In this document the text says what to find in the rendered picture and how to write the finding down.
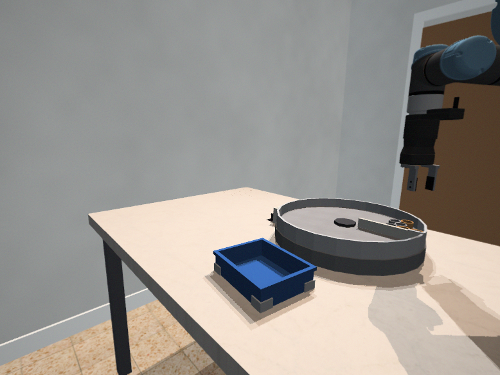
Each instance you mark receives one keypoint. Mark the grey round turntable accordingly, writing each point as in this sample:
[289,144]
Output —
[350,236]

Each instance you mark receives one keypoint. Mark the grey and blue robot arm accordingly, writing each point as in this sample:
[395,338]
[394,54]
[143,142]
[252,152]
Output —
[473,60]

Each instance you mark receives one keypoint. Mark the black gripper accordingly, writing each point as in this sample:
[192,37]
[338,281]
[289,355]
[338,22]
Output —
[420,133]

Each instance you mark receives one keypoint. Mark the blue plastic crate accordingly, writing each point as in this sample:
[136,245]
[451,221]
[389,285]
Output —
[264,273]

